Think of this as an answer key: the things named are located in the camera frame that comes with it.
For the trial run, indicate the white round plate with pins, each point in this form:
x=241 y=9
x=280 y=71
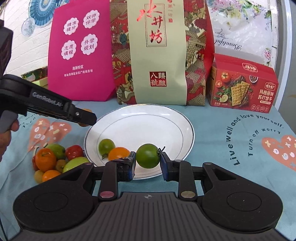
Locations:
x=135 y=125

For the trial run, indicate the magenta non-woven tote bag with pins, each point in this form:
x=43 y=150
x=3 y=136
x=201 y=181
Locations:
x=79 y=57

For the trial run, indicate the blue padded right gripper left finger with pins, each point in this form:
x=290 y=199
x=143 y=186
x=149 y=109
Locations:
x=118 y=170

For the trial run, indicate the green tomato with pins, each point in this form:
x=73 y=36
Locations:
x=105 y=146
x=148 y=156

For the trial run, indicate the red green liquor gift bag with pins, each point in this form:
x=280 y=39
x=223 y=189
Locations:
x=162 y=51

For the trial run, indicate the blue paper fan decoration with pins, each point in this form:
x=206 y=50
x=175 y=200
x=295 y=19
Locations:
x=40 y=14

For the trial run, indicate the green patterned bowl box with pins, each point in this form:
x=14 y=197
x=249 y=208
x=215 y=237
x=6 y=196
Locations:
x=36 y=74

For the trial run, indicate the white floral plastic bag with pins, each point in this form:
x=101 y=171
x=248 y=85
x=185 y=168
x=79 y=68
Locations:
x=242 y=27

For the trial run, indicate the red apple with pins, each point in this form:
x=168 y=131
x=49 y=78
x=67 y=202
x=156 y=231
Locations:
x=73 y=152
x=35 y=167

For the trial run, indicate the tan longan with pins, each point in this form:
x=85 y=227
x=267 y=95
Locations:
x=60 y=164
x=38 y=176

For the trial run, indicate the orange with stem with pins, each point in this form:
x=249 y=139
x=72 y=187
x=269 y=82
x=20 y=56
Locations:
x=45 y=159

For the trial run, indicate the red cracker box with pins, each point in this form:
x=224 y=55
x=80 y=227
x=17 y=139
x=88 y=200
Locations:
x=240 y=84

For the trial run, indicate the person's left hand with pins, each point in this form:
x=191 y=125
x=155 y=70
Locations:
x=5 y=138

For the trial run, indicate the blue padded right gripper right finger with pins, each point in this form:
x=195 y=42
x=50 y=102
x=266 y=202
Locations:
x=181 y=172

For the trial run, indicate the light green cardboard box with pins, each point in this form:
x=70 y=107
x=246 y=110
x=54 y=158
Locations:
x=43 y=82

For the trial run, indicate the tan longan back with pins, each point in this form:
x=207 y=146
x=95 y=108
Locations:
x=60 y=164

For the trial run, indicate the large light green mango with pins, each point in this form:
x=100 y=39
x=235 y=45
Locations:
x=74 y=163

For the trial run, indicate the small green mango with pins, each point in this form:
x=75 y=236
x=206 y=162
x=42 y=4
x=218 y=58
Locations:
x=58 y=150

